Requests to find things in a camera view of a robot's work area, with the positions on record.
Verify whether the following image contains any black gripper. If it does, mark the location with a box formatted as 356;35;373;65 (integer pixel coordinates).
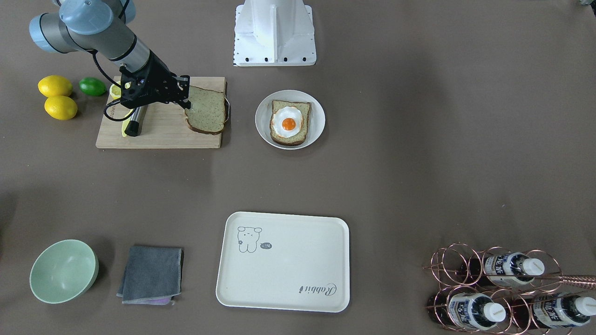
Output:
120;55;191;109

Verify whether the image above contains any white round plate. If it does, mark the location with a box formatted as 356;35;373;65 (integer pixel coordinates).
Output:
255;90;326;150

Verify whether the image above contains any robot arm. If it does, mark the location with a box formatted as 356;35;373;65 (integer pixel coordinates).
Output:
28;0;191;109

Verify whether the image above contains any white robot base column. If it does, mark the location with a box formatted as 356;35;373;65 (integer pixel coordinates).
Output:
233;0;317;67

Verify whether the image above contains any cream rabbit tray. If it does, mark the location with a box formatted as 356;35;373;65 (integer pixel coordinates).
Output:
216;211;351;313

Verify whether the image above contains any steel muddler black tip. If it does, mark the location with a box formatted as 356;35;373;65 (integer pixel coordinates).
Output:
126;106;148;136

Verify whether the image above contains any yellow plastic knife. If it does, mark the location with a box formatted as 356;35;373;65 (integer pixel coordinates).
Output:
121;118;131;137

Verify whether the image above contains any half lemon slice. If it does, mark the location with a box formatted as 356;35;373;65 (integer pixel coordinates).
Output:
109;84;122;100

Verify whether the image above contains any green lime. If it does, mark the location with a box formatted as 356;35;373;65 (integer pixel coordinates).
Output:
79;77;107;97

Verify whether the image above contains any bread slice with fried egg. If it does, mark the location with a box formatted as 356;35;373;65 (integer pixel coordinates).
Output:
270;100;312;146

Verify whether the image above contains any yellow lemon lower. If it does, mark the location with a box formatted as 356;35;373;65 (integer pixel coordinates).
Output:
44;96;77;121

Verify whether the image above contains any yellow lemon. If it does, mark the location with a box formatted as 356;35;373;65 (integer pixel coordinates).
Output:
44;96;77;121
37;75;73;98

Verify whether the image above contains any yellow lemon upper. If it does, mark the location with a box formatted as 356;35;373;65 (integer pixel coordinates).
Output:
37;75;73;98

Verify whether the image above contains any grey folded cloth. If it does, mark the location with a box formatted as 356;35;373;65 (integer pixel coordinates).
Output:
116;245;183;305

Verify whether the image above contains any green bowl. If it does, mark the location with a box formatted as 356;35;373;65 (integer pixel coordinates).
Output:
28;239;99;304

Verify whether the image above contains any tea bottle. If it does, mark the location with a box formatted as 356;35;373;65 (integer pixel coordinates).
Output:
426;293;507;331
511;292;596;329
456;252;545;288

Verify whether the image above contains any copper wire bottle rack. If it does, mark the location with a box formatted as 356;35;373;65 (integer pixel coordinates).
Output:
425;242;595;335

